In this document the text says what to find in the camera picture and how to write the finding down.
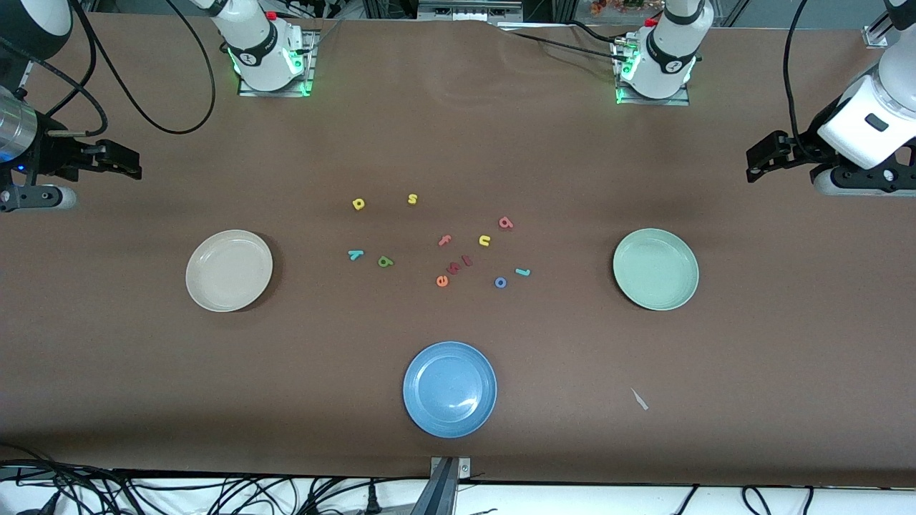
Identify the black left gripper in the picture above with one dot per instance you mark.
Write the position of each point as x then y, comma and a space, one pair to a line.
800, 148

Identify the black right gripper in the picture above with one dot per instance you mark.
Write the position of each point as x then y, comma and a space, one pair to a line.
54, 154

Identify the green letter a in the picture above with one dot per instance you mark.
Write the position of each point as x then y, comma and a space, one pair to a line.
390, 263

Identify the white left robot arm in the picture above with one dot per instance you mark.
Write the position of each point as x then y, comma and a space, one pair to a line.
669, 57

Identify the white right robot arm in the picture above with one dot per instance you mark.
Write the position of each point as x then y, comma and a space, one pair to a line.
261, 50

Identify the beige round plate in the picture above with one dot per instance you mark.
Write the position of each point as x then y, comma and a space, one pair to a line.
229, 270

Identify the green round plate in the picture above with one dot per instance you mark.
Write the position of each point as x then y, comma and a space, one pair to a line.
655, 269

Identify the orange flowers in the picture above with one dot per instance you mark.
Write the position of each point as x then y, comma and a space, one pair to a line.
608, 7

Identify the white paper scrap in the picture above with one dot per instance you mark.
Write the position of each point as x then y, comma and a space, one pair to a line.
639, 399

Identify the brown table cover sheet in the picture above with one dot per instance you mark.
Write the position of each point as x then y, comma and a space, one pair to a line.
458, 143

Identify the grey device behind table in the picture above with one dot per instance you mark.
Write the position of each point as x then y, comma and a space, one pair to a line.
469, 11

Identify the blue round plate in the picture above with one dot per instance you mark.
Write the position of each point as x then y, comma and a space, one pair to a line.
449, 390

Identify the black power plug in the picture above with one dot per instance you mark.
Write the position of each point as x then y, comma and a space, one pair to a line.
372, 501

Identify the aluminium table frame rail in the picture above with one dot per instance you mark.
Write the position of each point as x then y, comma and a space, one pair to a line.
26, 75

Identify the aluminium table frame corner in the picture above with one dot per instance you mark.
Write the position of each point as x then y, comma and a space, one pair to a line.
874, 36

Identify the grey metal camera mount bracket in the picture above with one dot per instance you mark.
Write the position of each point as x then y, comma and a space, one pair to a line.
447, 493

